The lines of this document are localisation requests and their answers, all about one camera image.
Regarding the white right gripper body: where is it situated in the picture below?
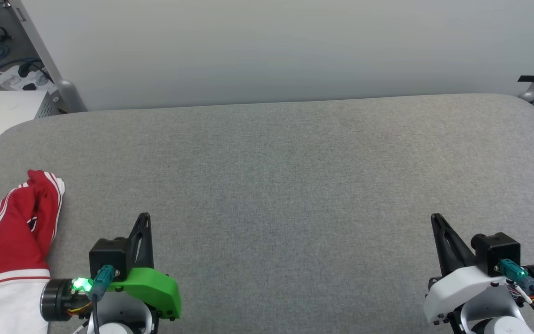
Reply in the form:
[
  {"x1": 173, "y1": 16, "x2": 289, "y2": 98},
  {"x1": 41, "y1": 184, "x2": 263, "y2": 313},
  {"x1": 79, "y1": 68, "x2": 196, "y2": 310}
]
[{"x1": 424, "y1": 265, "x2": 509, "y2": 324}]

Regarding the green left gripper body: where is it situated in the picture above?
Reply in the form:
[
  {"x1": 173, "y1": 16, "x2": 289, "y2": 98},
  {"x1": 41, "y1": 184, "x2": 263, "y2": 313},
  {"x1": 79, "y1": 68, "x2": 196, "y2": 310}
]
[{"x1": 107, "y1": 268, "x2": 182, "y2": 321}]

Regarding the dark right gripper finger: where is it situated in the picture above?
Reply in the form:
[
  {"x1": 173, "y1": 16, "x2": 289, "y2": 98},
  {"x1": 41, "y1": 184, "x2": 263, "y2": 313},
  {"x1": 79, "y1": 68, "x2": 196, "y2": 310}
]
[{"x1": 431, "y1": 213, "x2": 476, "y2": 276}]

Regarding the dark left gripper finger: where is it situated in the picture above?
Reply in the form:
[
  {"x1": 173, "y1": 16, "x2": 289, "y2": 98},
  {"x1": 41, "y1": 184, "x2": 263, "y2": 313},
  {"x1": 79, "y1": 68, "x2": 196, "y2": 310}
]
[{"x1": 128, "y1": 213, "x2": 154, "y2": 270}]

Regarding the red and white jersey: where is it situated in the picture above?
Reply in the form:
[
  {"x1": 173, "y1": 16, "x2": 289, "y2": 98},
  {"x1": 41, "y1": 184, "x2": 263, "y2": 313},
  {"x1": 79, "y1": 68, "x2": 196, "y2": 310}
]
[{"x1": 0, "y1": 170, "x2": 66, "y2": 334}]

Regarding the white metal equipment box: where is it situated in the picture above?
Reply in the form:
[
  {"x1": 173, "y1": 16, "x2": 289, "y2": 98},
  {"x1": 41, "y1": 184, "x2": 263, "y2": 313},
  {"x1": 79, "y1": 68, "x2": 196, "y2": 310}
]
[{"x1": 0, "y1": 90, "x2": 61, "y2": 181}]

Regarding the white power strip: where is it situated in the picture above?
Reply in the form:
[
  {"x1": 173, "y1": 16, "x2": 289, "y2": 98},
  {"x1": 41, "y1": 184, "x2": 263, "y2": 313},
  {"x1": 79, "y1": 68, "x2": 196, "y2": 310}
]
[{"x1": 0, "y1": 65, "x2": 57, "y2": 92}]

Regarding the white partition panel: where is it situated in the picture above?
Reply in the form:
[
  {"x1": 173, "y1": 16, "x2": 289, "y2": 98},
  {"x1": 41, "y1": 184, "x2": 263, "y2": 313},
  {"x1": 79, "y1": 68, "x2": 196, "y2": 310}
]
[{"x1": 4, "y1": 0, "x2": 534, "y2": 112}]

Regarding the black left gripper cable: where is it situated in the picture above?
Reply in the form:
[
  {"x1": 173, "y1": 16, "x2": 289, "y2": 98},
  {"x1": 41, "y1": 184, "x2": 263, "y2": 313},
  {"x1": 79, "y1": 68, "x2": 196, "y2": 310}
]
[{"x1": 91, "y1": 265, "x2": 115, "y2": 334}]

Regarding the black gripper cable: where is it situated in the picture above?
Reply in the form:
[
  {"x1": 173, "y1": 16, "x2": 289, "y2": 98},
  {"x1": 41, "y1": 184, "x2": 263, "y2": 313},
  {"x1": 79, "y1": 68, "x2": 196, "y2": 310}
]
[
  {"x1": 91, "y1": 265, "x2": 115, "y2": 334},
  {"x1": 499, "y1": 259, "x2": 534, "y2": 328}
]

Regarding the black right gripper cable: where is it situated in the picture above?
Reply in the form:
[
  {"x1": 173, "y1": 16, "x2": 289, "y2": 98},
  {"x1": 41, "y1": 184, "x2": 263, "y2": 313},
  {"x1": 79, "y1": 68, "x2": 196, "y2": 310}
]
[{"x1": 499, "y1": 259, "x2": 534, "y2": 328}]

